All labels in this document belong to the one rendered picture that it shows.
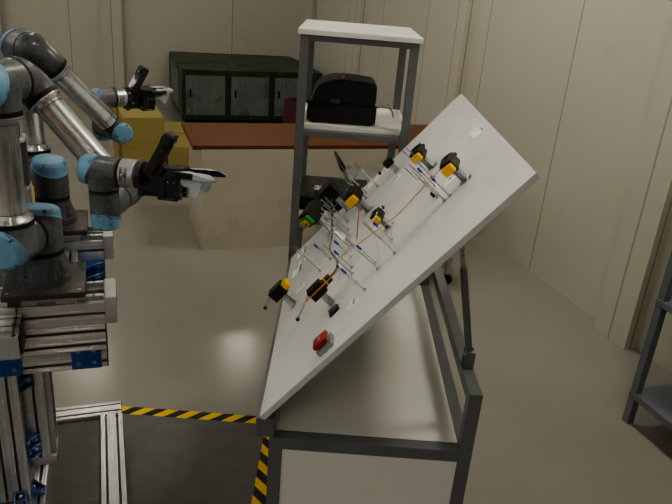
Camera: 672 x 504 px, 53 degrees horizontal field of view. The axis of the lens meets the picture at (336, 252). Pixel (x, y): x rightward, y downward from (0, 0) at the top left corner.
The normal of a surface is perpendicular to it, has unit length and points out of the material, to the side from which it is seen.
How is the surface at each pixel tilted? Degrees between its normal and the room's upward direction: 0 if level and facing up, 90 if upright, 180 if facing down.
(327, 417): 0
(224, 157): 90
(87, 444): 0
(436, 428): 0
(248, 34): 90
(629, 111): 90
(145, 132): 90
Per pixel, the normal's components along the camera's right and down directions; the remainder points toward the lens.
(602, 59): -0.95, 0.05
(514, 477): 0.07, -0.92
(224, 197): 0.31, 0.39
